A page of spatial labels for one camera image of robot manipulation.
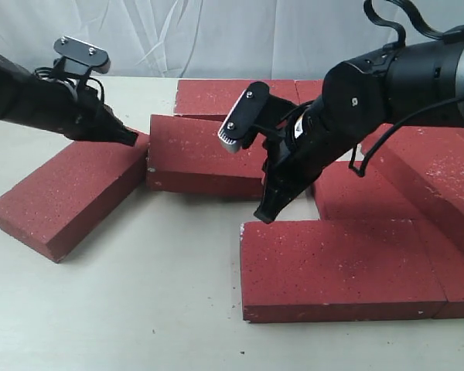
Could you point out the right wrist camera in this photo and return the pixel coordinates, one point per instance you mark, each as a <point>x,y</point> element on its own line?
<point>256,111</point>

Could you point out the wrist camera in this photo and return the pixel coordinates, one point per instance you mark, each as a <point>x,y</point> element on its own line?
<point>78,59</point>
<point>256,111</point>

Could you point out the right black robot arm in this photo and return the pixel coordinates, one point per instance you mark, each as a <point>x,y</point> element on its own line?
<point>419,85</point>

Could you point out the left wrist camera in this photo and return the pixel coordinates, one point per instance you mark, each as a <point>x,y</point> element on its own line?
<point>78,59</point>

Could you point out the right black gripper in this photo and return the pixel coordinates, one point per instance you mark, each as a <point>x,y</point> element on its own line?
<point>308,143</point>

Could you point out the wrinkled blue-grey backdrop cloth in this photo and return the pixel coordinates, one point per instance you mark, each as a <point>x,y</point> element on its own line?
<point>298,40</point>

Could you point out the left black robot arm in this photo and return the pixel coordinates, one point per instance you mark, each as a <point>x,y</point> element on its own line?
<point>13,79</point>

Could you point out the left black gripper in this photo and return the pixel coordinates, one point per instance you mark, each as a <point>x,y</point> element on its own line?
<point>51,106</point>

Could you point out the red brick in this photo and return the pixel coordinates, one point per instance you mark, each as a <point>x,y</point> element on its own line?
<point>186,156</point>
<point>448,265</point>
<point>207,99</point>
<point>427,166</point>
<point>55,207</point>
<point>341,194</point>
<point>336,271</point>
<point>308,90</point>

